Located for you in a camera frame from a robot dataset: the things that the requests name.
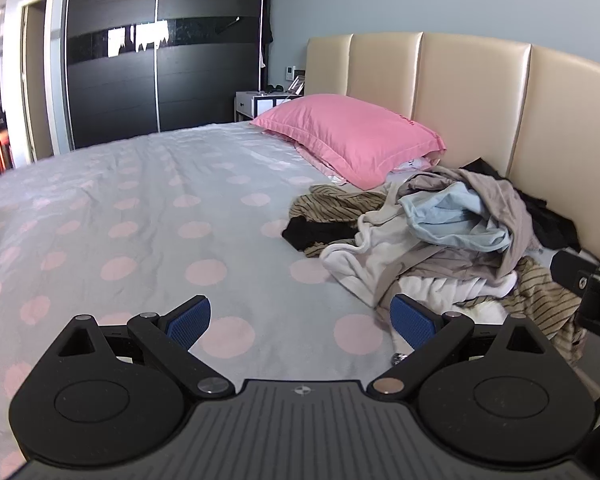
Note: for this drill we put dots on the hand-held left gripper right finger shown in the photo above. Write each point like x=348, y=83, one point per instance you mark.
x=412, y=322

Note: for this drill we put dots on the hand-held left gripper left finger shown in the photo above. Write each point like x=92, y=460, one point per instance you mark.
x=190, y=322

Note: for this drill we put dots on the brown striped garment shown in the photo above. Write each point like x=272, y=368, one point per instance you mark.
x=540, y=290

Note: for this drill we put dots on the white garment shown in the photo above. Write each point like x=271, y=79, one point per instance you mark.
x=360, y=265

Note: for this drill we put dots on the black garment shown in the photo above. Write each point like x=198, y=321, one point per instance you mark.
x=315, y=232
x=550, y=225

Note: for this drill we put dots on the bed with polka dot sheet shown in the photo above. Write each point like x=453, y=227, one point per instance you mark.
x=155, y=200

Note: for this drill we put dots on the pink pillow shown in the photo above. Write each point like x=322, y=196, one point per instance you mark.
x=350, y=135

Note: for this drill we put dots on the white nightstand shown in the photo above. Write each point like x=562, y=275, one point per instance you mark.
x=260, y=105

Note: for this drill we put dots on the black sliding wardrobe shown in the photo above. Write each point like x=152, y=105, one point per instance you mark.
x=115, y=100

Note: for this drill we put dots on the beige padded headboard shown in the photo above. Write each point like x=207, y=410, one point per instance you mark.
x=470, y=90

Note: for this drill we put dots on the white wall switch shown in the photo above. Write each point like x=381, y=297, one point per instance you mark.
x=293, y=70

